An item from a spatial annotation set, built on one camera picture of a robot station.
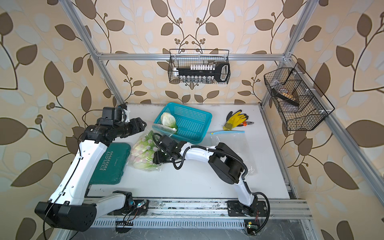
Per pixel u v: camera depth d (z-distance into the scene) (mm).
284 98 738
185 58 912
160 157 760
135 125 647
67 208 366
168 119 929
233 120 1081
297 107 753
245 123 1077
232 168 513
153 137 710
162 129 942
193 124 1083
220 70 829
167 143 691
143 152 845
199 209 753
